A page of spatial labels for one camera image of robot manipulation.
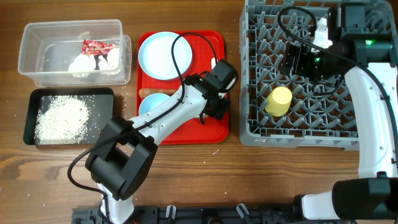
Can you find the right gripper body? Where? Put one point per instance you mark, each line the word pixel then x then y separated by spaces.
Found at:
pixel 312 65

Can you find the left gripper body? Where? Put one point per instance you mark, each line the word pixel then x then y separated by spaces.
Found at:
pixel 219 109

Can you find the yellow plastic cup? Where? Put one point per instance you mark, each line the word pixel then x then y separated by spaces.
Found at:
pixel 278 102

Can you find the small light blue bowl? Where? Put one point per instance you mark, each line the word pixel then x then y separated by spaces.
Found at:
pixel 152 101

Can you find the brown carrot stick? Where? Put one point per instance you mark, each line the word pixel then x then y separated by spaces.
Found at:
pixel 145 92

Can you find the white tissue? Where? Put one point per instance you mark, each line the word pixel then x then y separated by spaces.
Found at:
pixel 82 66
pixel 109 62

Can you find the red snack wrapper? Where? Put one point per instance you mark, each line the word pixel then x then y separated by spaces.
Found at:
pixel 92 47

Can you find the white rice pile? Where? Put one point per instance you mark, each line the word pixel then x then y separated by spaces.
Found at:
pixel 66 119

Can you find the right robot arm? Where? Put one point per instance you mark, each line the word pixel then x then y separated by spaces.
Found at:
pixel 367 65

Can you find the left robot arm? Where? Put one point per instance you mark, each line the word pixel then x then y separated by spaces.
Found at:
pixel 123 154

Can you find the grey dishwasher rack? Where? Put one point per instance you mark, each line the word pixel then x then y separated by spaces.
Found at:
pixel 319 115

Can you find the white plastic spoon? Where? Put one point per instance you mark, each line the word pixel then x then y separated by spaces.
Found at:
pixel 213 63

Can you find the red serving tray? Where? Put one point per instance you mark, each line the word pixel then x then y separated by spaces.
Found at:
pixel 193 132

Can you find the large light blue plate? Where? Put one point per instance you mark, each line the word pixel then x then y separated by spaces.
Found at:
pixel 155 56

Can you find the clear plastic bin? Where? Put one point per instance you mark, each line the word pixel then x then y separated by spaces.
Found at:
pixel 48 48

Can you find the black plastic tray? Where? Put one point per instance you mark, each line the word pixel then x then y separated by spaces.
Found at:
pixel 104 101

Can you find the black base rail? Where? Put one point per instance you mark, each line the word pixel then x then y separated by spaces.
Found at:
pixel 268 213

